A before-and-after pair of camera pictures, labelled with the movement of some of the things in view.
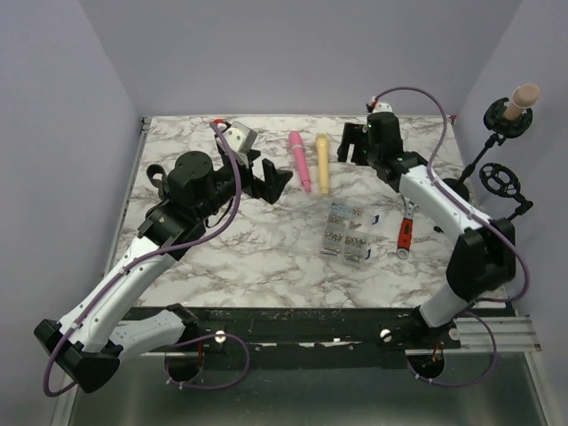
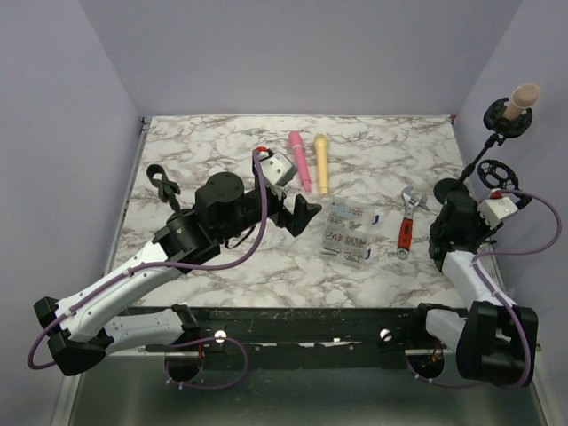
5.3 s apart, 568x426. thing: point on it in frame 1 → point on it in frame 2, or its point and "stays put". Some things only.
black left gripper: [274, 179] → [294, 222]
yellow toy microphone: [323, 141] stays put
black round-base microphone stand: [155, 169] stays put
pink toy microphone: [296, 145] stays put
